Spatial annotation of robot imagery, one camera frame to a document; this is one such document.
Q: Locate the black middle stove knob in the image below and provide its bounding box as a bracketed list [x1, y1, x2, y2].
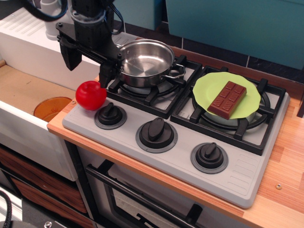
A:
[135, 117, 178, 153]

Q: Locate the stainless steel pot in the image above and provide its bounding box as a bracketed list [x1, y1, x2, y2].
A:
[117, 39, 186, 88]

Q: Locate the oven door with handle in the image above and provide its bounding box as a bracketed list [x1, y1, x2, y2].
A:
[85, 160, 246, 228]

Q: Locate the black right burner grate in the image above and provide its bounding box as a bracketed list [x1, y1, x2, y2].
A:
[171, 66, 290, 155]

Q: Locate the black left burner grate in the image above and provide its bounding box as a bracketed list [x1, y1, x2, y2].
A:
[106, 55, 203, 119]

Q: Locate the brown chocolate bar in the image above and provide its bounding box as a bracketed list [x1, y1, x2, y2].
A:
[207, 81, 247, 120]

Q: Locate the black braided cable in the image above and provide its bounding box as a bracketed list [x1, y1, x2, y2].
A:
[0, 190, 12, 228]

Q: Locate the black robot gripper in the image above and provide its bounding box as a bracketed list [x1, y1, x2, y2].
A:
[56, 22, 123, 88]

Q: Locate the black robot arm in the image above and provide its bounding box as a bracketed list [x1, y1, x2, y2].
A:
[56, 0, 123, 88]

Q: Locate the black burner grate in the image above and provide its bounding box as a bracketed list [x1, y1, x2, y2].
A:
[171, 66, 290, 155]
[106, 55, 203, 119]

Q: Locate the black right stove knob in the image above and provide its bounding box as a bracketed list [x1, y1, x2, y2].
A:
[190, 142, 228, 174]

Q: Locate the white toy sink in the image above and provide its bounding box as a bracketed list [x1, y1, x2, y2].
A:
[0, 0, 99, 181]

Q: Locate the black stove knob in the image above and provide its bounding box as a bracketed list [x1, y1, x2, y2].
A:
[190, 142, 228, 174]
[135, 117, 178, 153]
[94, 102, 127, 130]

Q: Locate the wooden drawer front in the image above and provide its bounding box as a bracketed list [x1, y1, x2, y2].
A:
[0, 145, 94, 228]

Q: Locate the lime green plate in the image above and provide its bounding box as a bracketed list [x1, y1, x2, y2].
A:
[192, 72, 261, 120]

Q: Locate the orange sink drain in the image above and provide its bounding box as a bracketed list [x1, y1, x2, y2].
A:
[33, 96, 72, 122]

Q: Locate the black left stove knob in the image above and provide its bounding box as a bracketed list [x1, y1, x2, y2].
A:
[94, 102, 127, 130]

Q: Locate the grey toy faucet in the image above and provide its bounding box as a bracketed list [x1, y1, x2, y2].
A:
[40, 0, 73, 40]

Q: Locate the grey toy stove top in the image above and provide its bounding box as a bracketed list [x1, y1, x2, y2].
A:
[62, 66, 290, 208]

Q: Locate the red toy apple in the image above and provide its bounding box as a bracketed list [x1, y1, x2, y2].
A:
[76, 81, 107, 111]

